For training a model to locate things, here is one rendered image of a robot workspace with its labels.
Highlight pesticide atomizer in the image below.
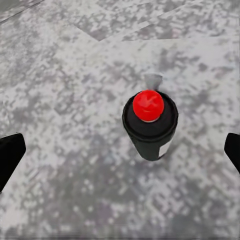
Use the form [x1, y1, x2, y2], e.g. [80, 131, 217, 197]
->
[122, 75, 178, 161]

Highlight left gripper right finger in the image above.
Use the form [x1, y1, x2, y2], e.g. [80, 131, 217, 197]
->
[224, 132, 240, 172]

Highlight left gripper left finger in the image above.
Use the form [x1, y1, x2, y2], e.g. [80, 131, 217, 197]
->
[0, 133, 26, 193]

